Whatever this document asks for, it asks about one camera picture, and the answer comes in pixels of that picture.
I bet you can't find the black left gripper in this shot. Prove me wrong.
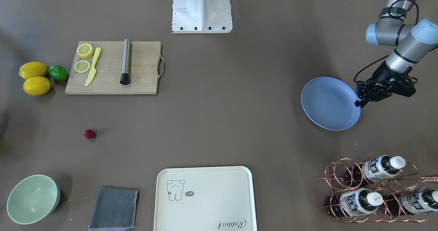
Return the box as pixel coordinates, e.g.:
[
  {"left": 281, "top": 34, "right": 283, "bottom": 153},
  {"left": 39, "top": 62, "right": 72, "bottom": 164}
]
[{"left": 355, "top": 62, "right": 417, "bottom": 108}]

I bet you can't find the blue round plate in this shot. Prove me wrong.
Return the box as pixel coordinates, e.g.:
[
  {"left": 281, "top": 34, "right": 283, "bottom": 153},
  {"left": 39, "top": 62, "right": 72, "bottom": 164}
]
[{"left": 301, "top": 77, "right": 361, "bottom": 131}]

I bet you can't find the red strawberry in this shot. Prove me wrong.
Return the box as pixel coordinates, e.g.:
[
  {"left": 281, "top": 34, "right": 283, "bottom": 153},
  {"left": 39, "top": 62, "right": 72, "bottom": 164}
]
[{"left": 84, "top": 129, "right": 96, "bottom": 139}]

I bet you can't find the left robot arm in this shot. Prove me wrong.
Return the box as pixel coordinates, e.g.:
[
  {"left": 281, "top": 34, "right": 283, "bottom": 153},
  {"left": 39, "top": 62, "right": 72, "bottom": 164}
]
[{"left": 355, "top": 0, "right": 438, "bottom": 108}]

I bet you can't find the tea bottle rear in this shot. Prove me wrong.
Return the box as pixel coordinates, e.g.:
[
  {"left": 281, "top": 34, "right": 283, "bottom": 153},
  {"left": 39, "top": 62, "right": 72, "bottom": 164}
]
[
  {"left": 383, "top": 188, "right": 438, "bottom": 216},
  {"left": 343, "top": 155, "right": 406, "bottom": 188}
]

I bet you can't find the tea bottle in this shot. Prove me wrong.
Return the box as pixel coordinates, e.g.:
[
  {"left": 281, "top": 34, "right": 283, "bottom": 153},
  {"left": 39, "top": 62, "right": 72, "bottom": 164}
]
[
  {"left": 383, "top": 188, "right": 438, "bottom": 216},
  {"left": 324, "top": 188, "right": 384, "bottom": 218},
  {"left": 343, "top": 155, "right": 406, "bottom": 188}
]

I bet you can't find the tea bottle front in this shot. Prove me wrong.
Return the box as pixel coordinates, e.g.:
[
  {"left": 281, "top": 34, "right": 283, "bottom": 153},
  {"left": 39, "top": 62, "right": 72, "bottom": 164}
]
[{"left": 324, "top": 188, "right": 384, "bottom": 218}]

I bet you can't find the cream rabbit tray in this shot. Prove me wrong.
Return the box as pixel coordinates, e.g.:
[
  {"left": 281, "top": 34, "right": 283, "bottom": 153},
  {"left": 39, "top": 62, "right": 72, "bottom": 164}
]
[{"left": 154, "top": 166, "right": 258, "bottom": 231}]

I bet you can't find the wooden cutting board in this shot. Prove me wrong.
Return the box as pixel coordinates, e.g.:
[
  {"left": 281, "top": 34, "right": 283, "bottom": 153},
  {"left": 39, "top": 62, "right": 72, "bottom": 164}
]
[{"left": 65, "top": 41, "right": 163, "bottom": 95}]

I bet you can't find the steel muddler black tip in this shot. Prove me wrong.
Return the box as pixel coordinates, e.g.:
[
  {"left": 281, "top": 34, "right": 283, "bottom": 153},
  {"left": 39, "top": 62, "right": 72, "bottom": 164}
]
[{"left": 119, "top": 38, "right": 132, "bottom": 85}]

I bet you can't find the grey folded cloth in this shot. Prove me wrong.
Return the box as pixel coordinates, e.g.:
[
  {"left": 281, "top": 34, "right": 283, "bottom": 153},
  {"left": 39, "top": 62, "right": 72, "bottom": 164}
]
[{"left": 89, "top": 186, "right": 139, "bottom": 231}]

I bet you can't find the yellow plastic knife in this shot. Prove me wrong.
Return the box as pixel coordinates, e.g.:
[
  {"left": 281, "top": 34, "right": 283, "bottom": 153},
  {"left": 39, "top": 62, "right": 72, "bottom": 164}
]
[{"left": 85, "top": 47, "right": 102, "bottom": 86}]

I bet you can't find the lemon half upper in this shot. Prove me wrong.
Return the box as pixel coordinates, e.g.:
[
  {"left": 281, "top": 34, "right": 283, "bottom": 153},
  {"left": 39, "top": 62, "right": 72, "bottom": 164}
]
[{"left": 76, "top": 43, "right": 94, "bottom": 59}]

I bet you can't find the lemon half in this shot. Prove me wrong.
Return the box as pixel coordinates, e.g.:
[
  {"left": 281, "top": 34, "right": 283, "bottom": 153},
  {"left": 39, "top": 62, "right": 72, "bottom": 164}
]
[
  {"left": 76, "top": 43, "right": 94, "bottom": 59},
  {"left": 74, "top": 60, "right": 91, "bottom": 73}
]

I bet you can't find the lemon half lower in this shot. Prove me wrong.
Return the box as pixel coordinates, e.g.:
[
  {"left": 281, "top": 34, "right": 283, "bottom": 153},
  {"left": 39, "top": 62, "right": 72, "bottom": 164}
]
[{"left": 74, "top": 60, "right": 91, "bottom": 73}]

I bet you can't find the green lime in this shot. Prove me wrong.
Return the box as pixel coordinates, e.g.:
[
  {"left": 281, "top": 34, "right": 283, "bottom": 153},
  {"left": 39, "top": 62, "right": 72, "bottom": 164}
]
[{"left": 48, "top": 65, "right": 69, "bottom": 81}]

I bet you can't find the yellow lemon near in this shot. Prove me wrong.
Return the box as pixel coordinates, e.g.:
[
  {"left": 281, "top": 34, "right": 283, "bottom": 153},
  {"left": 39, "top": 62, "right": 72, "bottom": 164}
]
[{"left": 23, "top": 76, "right": 51, "bottom": 96}]

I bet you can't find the yellow lemon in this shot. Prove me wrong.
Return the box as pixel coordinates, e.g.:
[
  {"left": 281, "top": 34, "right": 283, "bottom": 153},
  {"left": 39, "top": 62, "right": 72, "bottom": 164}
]
[
  {"left": 23, "top": 76, "right": 51, "bottom": 96},
  {"left": 18, "top": 62, "right": 48, "bottom": 80}
]

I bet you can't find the yellow lemon far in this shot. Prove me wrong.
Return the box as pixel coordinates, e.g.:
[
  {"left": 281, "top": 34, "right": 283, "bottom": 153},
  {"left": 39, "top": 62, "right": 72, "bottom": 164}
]
[{"left": 18, "top": 62, "right": 48, "bottom": 80}]

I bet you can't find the mint green bowl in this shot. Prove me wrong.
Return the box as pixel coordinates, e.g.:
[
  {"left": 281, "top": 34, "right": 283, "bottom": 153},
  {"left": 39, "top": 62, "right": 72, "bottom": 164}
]
[{"left": 7, "top": 175, "right": 61, "bottom": 225}]

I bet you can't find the copper wire bottle rack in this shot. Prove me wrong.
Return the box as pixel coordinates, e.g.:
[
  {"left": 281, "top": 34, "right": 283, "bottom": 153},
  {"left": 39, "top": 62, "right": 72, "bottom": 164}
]
[{"left": 320, "top": 158, "right": 437, "bottom": 223}]

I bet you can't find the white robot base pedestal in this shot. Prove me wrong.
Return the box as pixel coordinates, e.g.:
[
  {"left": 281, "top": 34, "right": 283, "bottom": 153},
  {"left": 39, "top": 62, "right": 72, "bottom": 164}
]
[{"left": 171, "top": 0, "right": 233, "bottom": 34}]

